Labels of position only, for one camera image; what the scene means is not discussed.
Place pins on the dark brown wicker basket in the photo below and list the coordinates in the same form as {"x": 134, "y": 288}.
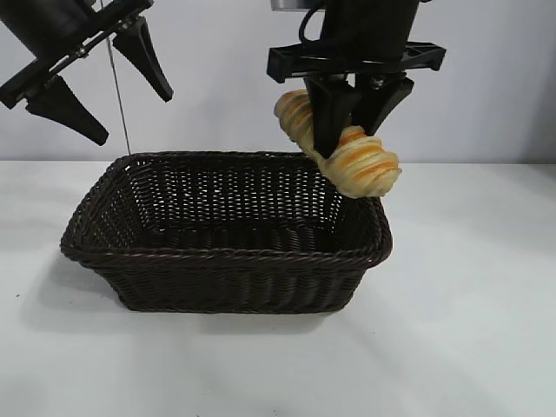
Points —
{"x": 217, "y": 278}

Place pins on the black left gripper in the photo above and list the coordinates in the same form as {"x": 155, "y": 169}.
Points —
{"x": 48, "y": 21}

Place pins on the thin metal pole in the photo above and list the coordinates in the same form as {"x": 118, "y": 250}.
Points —
{"x": 121, "y": 108}

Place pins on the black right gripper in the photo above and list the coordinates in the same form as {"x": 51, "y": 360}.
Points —
{"x": 369, "y": 26}

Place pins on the silver metal plate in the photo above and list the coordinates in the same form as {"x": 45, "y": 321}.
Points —
{"x": 286, "y": 4}

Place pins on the long striped twisted bread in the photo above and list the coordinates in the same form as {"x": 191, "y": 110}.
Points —
{"x": 365, "y": 169}

